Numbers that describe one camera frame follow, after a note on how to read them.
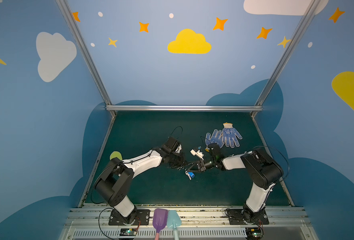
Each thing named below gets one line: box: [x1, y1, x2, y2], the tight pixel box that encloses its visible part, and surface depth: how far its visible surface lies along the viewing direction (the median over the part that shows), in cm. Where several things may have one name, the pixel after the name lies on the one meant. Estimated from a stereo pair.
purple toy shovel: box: [152, 208, 168, 240], surface depth 75 cm
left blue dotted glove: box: [205, 129, 225, 149], surface depth 110 cm
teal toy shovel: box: [166, 210, 182, 240], surface depth 74 cm
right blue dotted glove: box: [218, 122, 243, 148], surface depth 110 cm
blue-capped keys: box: [185, 170, 195, 181], surface depth 84 cm
